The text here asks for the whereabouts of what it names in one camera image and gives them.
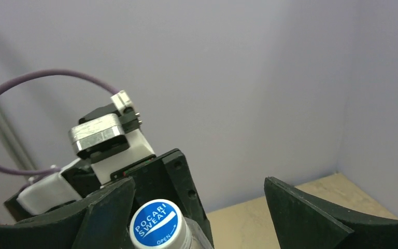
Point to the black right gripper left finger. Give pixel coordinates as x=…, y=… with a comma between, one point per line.
x=98, y=221

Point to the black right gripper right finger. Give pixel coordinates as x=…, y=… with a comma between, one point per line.
x=302, y=220

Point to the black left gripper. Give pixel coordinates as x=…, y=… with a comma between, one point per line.
x=165, y=177

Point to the clear bottle blue cap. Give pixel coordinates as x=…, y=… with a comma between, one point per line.
x=160, y=223

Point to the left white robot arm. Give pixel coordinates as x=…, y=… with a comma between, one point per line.
x=68, y=184

